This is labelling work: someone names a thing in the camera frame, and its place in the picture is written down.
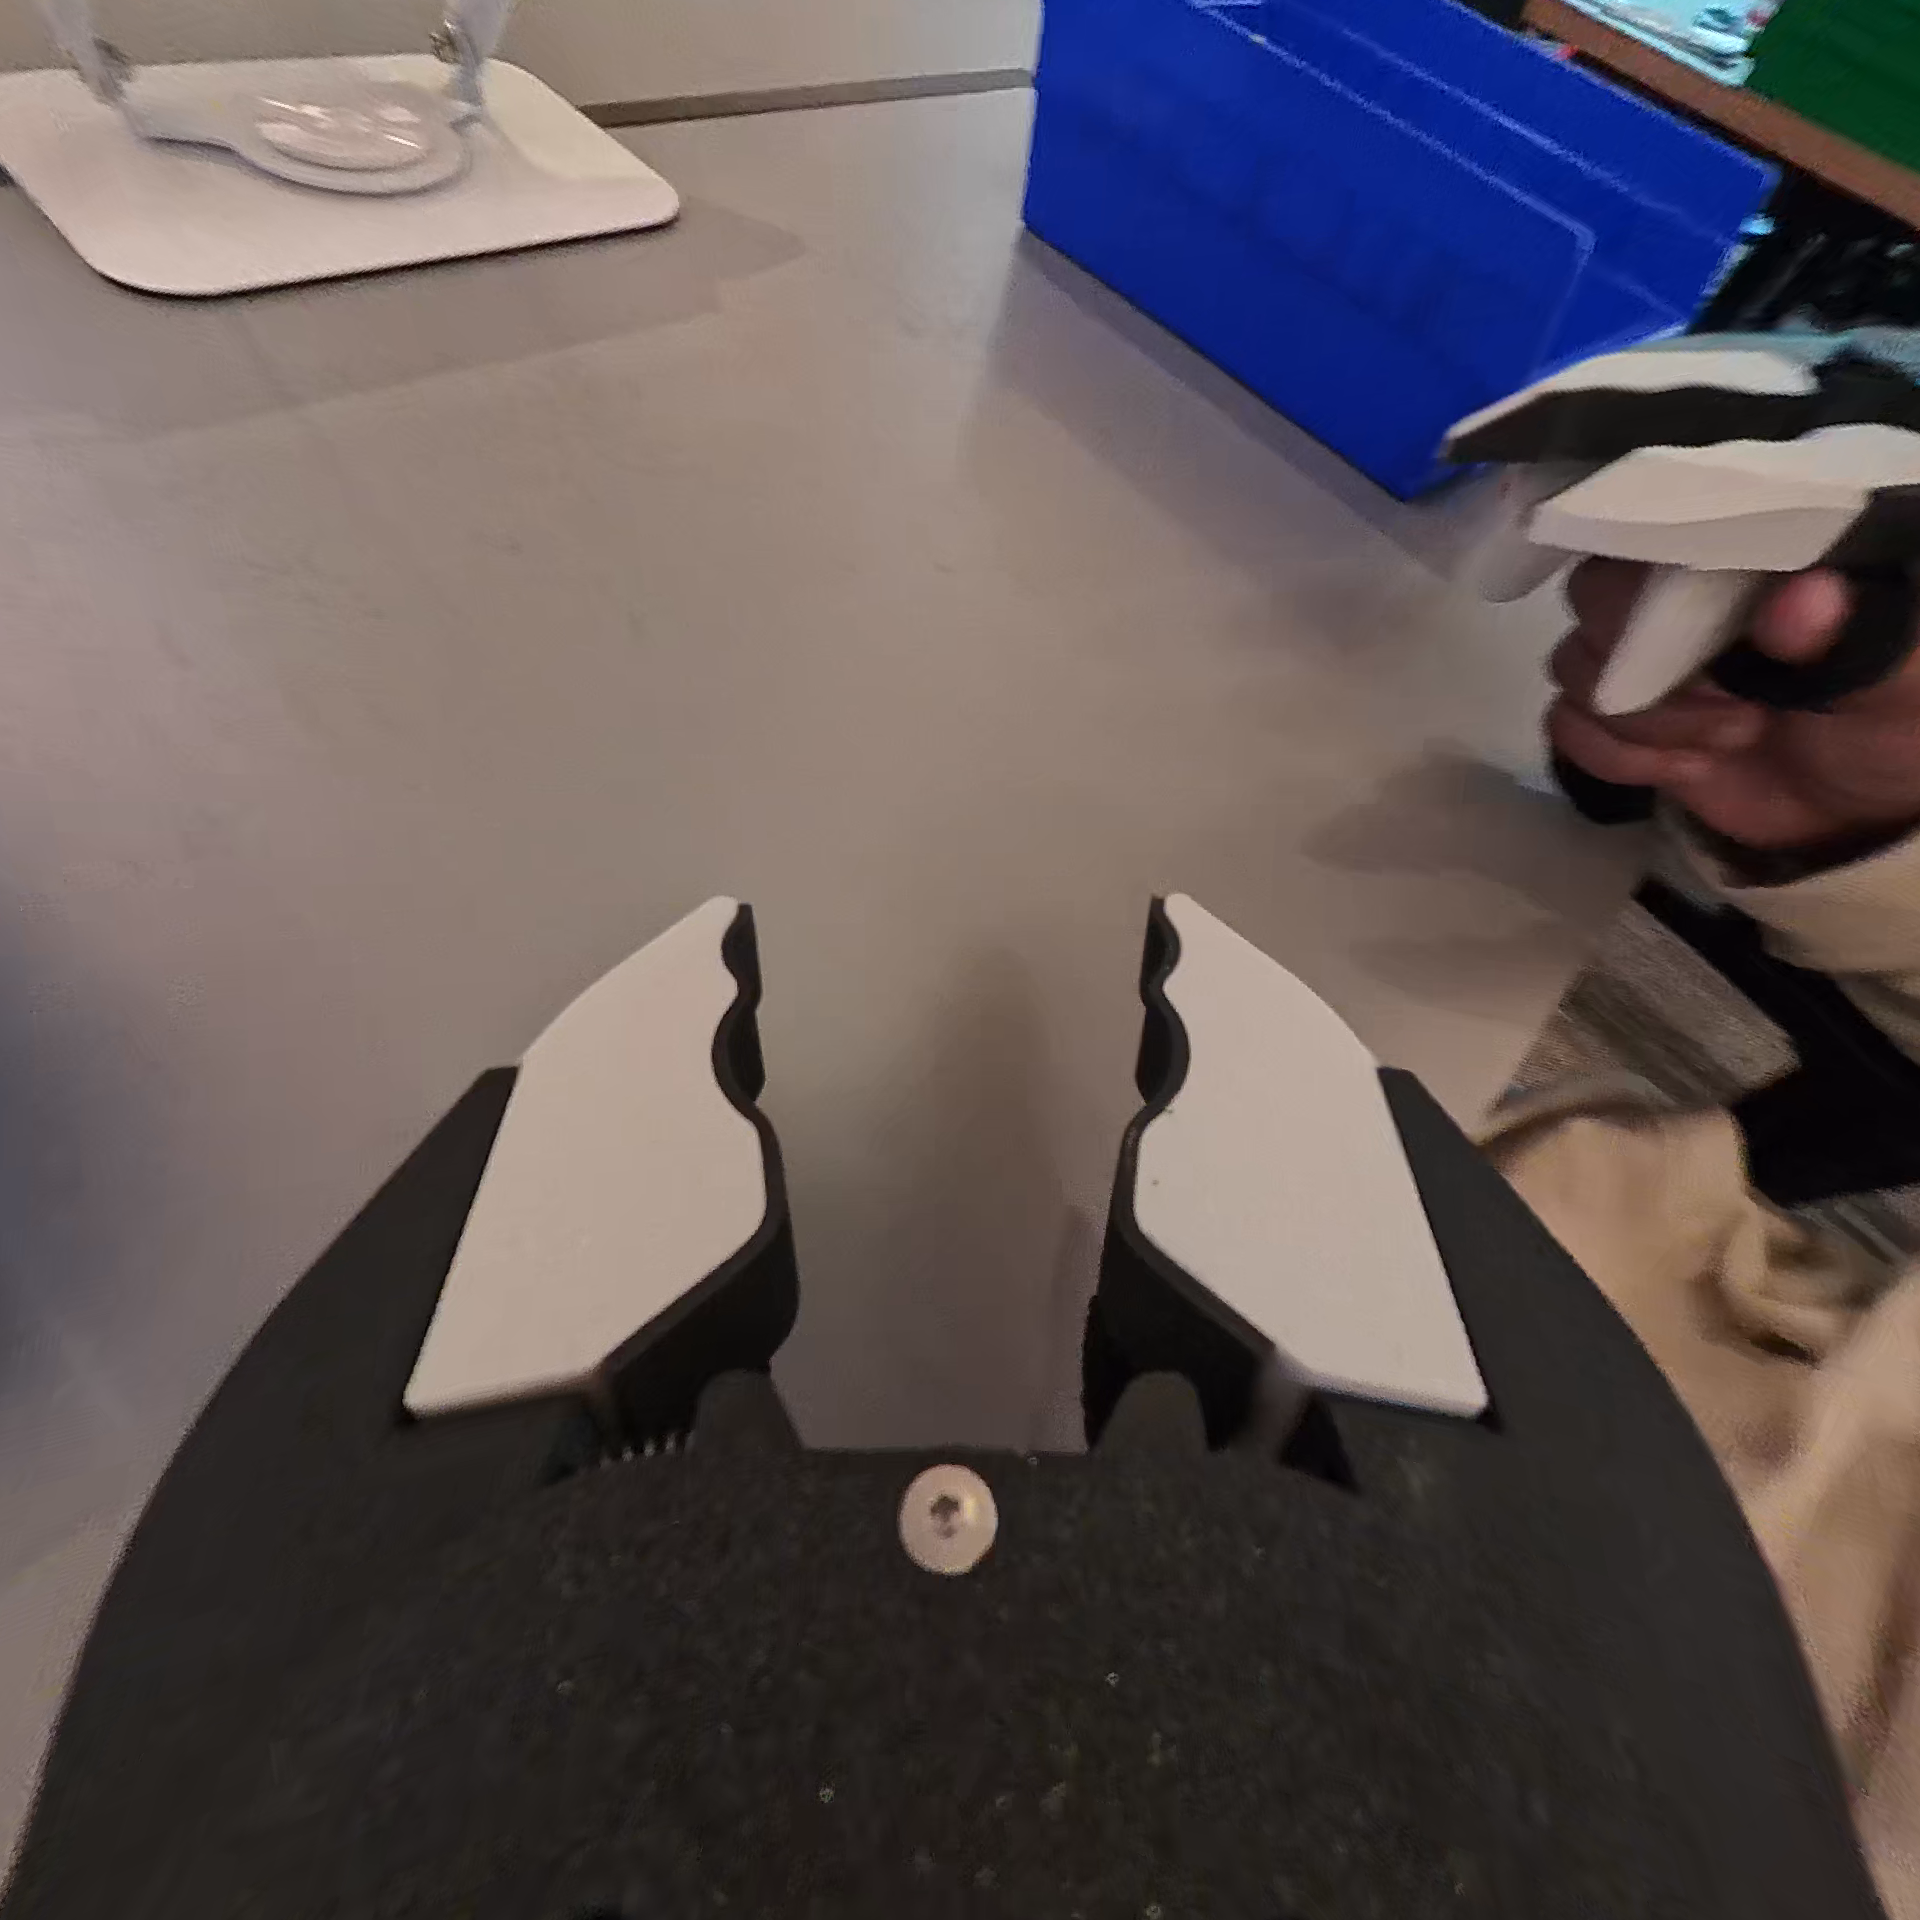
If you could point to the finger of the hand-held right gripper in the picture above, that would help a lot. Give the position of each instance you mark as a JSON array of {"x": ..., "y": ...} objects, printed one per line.
[
  {"x": 1679, "y": 374},
  {"x": 1708, "y": 503}
]

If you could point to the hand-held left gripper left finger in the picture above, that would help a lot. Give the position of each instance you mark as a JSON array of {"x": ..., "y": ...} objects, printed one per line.
[{"x": 598, "y": 1198}]

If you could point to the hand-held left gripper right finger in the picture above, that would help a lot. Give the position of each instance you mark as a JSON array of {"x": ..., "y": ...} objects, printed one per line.
[{"x": 1291, "y": 1198}]

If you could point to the blue plastic bin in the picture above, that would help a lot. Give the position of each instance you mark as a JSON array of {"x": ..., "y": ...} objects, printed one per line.
[{"x": 1319, "y": 225}]

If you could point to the person's right forearm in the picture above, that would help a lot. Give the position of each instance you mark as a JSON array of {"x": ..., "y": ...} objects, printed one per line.
[{"x": 1845, "y": 931}]

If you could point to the person's right hand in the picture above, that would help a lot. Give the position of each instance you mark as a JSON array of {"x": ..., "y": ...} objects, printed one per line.
[{"x": 1725, "y": 765}]

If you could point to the long wooden desk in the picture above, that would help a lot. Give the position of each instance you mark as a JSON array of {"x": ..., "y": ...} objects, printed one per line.
[{"x": 1651, "y": 66}]

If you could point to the green plastic crate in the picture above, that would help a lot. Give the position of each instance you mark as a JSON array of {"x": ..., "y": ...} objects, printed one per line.
[{"x": 1845, "y": 61}]

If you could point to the person's black chair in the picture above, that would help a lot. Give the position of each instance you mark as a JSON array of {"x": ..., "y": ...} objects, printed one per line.
[{"x": 1829, "y": 1112}]

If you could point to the white folding stand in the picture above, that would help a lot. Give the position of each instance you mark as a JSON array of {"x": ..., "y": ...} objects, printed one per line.
[{"x": 523, "y": 194}]

